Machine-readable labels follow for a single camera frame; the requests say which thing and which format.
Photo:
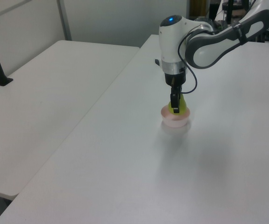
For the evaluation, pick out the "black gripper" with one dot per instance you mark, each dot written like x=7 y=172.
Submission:
x=175 y=79

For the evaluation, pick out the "green pear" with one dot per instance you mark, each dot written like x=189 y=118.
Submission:
x=183 y=106

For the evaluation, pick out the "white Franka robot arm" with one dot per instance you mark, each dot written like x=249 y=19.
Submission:
x=172 y=39

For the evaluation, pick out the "pink plastic bowl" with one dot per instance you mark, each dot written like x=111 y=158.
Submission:
x=175 y=121

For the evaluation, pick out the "gray plastic bowl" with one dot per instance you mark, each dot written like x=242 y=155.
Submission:
x=157 y=62

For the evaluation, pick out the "black tripod pole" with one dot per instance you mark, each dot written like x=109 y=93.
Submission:
x=230 y=10

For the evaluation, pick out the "white adjacent table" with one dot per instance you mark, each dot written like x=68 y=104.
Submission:
x=43 y=98

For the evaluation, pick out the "gray metal partition post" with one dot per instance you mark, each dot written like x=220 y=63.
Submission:
x=64 y=21

